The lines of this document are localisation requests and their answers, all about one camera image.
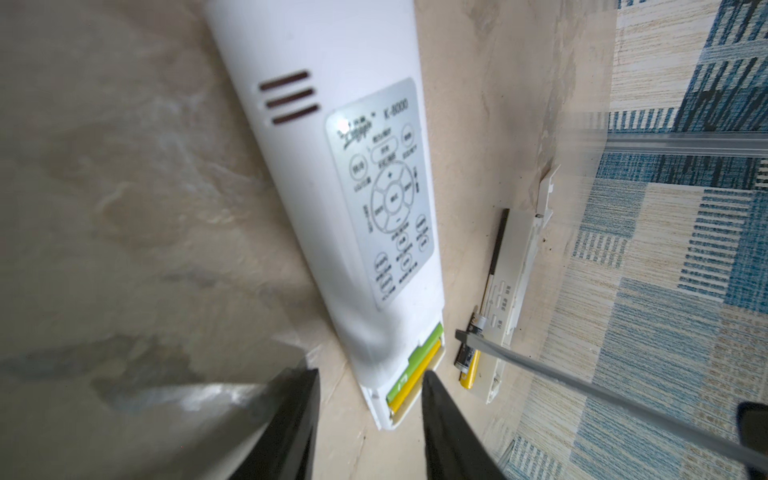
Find black gold battery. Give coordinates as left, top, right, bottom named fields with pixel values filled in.
left=454, top=314, right=487, bottom=374

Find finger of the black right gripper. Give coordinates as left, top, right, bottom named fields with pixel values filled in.
left=736, top=402, right=768, bottom=455

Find green batteries in remote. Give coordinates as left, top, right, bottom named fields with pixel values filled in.
left=386, top=323, right=444, bottom=414

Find white battery cover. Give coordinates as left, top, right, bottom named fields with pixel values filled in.
left=536, top=164, right=560, bottom=228

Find orange handled screwdriver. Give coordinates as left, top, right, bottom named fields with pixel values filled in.
left=455, top=329, right=767, bottom=473

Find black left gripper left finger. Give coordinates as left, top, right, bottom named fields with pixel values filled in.
left=229, top=369, right=321, bottom=479

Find yellow battery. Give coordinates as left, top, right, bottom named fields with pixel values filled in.
left=459, top=350, right=481, bottom=390

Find white remote with grey screen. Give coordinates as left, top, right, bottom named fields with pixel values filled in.
left=205, top=1, right=445, bottom=430

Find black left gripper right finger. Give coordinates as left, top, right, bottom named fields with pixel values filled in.
left=421, top=371, right=505, bottom=480

